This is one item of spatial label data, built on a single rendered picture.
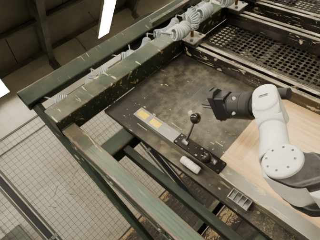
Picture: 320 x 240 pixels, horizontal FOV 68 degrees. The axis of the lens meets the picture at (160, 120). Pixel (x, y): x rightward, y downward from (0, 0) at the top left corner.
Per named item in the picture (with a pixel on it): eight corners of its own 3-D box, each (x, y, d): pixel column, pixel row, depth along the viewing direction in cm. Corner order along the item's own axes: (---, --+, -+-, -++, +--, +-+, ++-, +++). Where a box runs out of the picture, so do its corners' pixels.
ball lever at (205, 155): (215, 169, 82) (206, 166, 70) (205, 163, 84) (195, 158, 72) (221, 160, 82) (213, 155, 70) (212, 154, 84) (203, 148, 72)
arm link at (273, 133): (268, 148, 65) (274, 214, 51) (250, 123, 61) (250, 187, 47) (312, 135, 59) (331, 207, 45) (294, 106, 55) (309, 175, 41)
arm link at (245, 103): (246, 129, 76) (282, 133, 66) (232, 104, 71) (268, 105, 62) (262, 105, 80) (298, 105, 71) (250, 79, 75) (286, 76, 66)
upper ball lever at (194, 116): (185, 149, 86) (198, 117, 80) (177, 143, 88) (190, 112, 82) (191, 146, 89) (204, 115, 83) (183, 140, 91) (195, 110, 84)
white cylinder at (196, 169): (179, 163, 88) (196, 176, 84) (179, 159, 86) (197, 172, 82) (184, 157, 89) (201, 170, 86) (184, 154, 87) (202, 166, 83)
